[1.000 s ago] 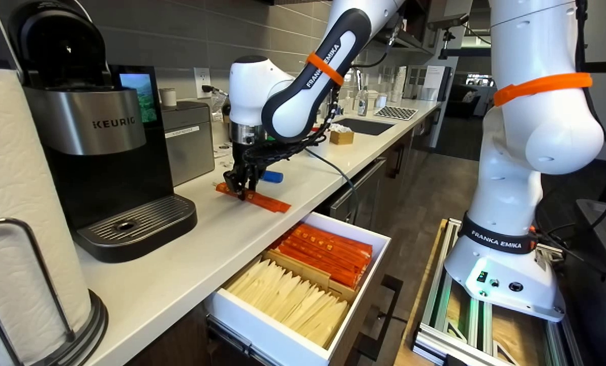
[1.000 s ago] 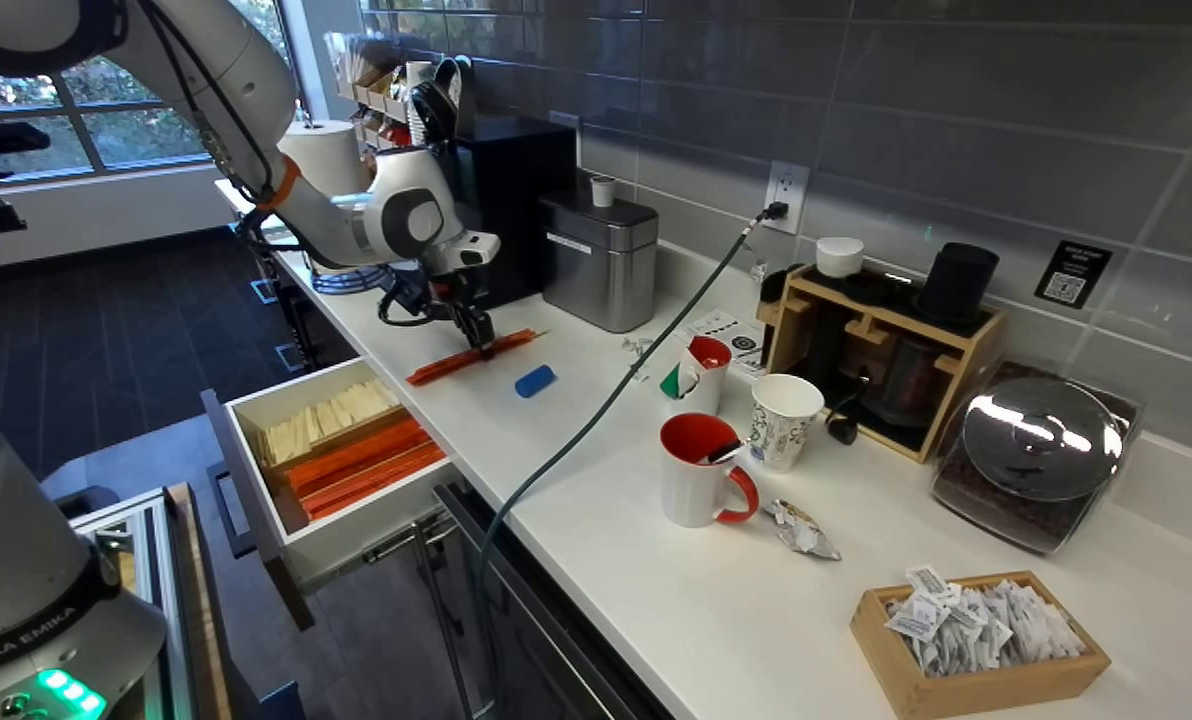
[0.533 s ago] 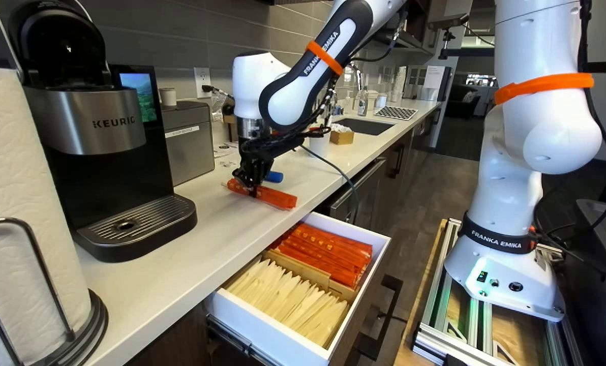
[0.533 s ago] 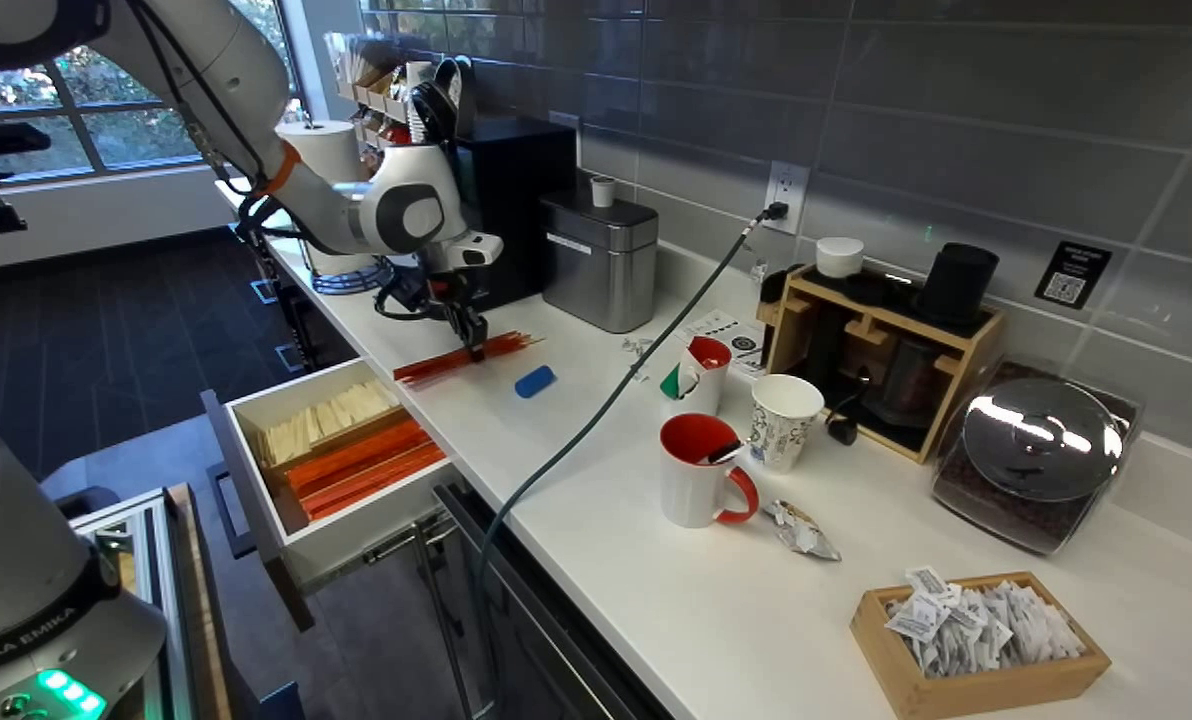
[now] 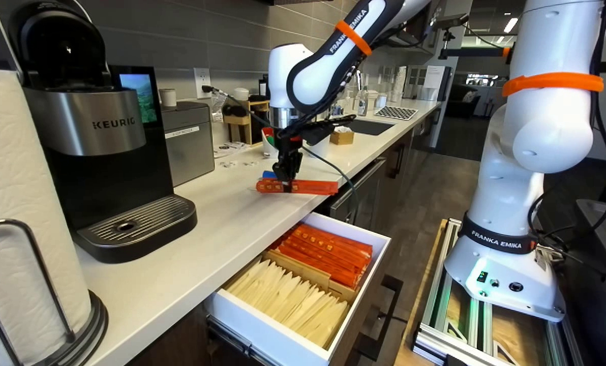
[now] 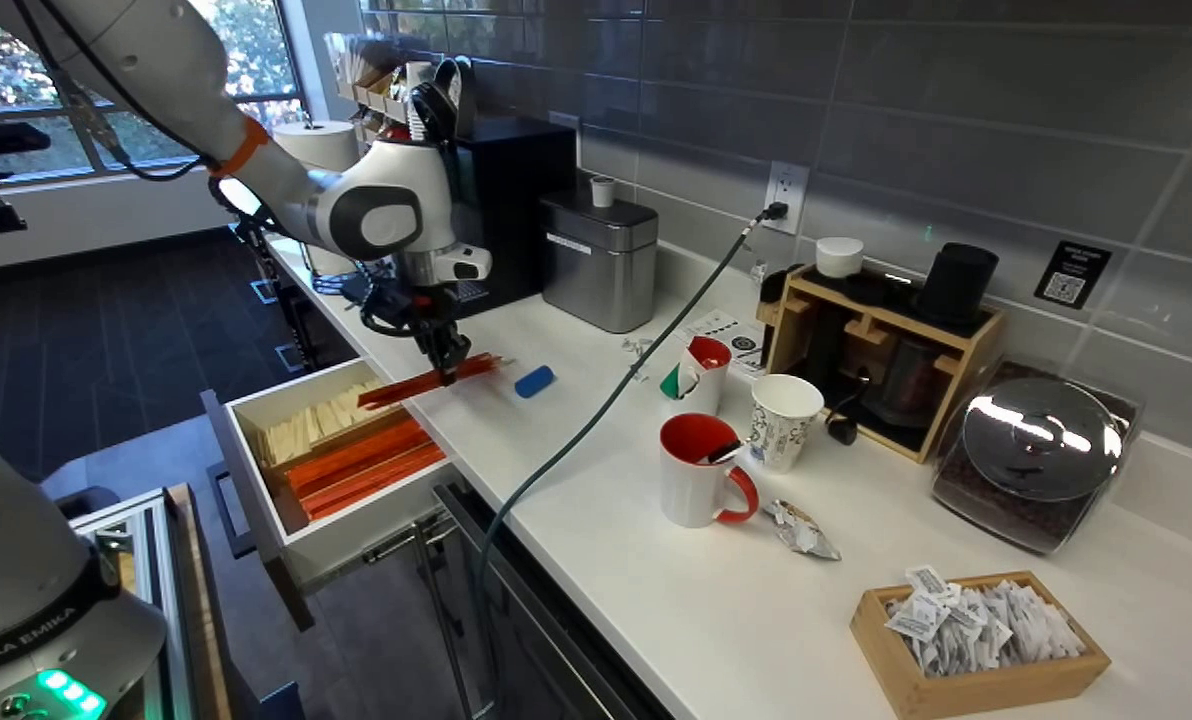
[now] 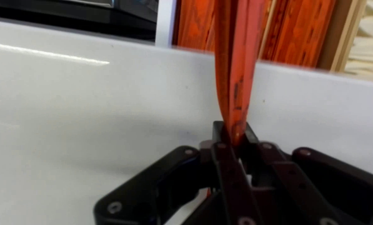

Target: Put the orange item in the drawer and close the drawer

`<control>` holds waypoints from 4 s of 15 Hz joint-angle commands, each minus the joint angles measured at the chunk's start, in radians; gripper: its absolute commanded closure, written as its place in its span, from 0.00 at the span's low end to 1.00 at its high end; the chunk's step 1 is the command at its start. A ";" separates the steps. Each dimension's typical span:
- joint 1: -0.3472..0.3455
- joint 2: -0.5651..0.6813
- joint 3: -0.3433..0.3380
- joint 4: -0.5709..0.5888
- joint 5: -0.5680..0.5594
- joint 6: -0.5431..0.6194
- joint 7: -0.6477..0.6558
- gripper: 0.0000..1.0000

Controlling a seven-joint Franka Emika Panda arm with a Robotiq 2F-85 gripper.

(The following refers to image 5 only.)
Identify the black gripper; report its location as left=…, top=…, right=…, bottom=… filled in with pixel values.
left=271, top=125, right=312, bottom=195

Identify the long orange packet strip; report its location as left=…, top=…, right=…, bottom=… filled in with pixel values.
left=255, top=177, right=342, bottom=200

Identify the white drawer dark wood front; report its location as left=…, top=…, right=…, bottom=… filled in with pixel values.
left=203, top=210, right=405, bottom=366

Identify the small red green white mug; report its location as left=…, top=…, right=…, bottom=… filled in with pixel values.
left=261, top=126, right=279, bottom=155

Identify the wooden packet box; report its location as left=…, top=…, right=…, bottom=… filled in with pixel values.
left=327, top=126, right=356, bottom=147

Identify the wooden organizer rack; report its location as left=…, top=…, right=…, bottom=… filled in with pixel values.
left=221, top=95, right=273, bottom=147

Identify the dark lower cabinet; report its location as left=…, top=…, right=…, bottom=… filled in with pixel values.
left=125, top=125, right=451, bottom=366

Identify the orange packets stack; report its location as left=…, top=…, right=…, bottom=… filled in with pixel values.
left=273, top=221, right=375, bottom=291

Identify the dark kitchen sink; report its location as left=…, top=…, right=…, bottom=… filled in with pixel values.
left=346, top=117, right=397, bottom=138

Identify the stainless steel box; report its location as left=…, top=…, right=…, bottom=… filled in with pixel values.
left=159, top=100, right=218, bottom=189

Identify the grey drying mat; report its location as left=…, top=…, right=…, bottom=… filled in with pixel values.
left=371, top=104, right=418, bottom=122

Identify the wooden stirrers stack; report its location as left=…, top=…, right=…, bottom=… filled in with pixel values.
left=224, top=259, right=351, bottom=349

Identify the small white bottle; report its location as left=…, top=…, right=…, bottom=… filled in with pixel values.
left=159, top=87, right=180, bottom=110

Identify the black Keurig coffee machine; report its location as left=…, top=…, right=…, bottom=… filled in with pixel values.
left=14, top=0, right=199, bottom=264

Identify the white paper towel roll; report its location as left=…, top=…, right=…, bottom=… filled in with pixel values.
left=0, top=67, right=95, bottom=366

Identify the black power cable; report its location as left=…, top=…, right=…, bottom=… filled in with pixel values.
left=199, top=83, right=360, bottom=194

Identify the white wall outlet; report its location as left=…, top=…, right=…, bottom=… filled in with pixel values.
left=191, top=65, right=213, bottom=100

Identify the black drawer handle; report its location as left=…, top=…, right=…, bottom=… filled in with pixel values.
left=346, top=273, right=405, bottom=365

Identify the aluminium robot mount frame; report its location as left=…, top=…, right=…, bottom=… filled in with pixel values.
left=393, top=215, right=583, bottom=366

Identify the black wire towel holder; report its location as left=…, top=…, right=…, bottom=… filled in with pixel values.
left=0, top=217, right=110, bottom=366

